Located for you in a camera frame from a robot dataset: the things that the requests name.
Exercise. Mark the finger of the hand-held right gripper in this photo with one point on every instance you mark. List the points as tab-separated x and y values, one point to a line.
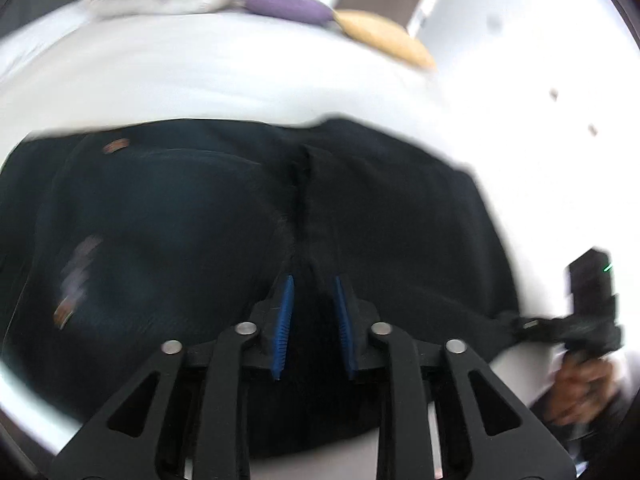
535	327

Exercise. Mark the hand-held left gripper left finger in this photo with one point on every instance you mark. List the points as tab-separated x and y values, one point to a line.
285	320

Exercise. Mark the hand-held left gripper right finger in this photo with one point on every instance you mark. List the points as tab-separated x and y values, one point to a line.
345	325

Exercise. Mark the black pants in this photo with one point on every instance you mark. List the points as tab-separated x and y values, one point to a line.
200	220

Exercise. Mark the person's right hand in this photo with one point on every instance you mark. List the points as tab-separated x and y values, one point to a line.
580	385

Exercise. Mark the bed with white sheet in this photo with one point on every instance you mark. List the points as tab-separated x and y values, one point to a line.
200	70

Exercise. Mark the yellow pillow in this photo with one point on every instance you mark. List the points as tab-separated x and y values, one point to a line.
385	37

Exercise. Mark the purple pillow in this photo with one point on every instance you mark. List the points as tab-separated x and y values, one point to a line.
287	6

